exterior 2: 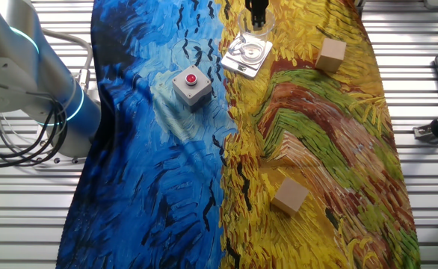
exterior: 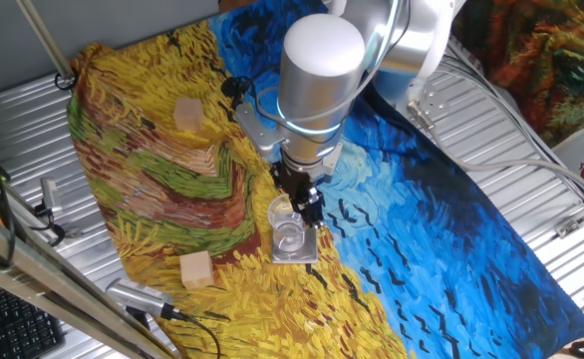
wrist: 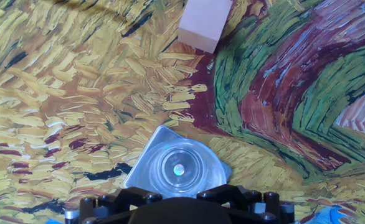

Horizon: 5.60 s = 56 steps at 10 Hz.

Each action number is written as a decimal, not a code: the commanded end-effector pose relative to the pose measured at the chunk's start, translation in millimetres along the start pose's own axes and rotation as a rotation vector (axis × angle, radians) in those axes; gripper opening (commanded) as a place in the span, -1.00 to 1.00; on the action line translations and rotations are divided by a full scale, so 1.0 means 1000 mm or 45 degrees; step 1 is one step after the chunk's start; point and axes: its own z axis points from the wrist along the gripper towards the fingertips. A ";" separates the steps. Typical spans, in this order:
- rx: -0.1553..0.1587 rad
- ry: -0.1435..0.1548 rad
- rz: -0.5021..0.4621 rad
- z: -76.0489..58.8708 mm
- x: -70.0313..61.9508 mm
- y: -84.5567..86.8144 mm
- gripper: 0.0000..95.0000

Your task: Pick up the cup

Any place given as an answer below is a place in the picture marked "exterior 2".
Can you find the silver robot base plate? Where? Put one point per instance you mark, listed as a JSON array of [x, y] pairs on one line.
[[47, 158]]

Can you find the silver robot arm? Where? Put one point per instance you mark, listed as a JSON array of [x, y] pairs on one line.
[[17, 56]]

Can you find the clear glass cup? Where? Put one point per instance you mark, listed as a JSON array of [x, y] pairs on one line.
[[267, 26]]

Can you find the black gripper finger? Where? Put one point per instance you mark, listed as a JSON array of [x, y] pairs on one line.
[[254, 7], [261, 7]]

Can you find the grey box with red button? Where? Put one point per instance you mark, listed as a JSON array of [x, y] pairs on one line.
[[189, 93]]

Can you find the silver digital scale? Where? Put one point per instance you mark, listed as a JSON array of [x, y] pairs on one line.
[[237, 67]]

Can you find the painted blue and yellow tablecloth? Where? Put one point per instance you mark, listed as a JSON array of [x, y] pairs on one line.
[[148, 187]]

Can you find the wooden cube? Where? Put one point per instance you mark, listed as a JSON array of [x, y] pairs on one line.
[[290, 196], [331, 54]]

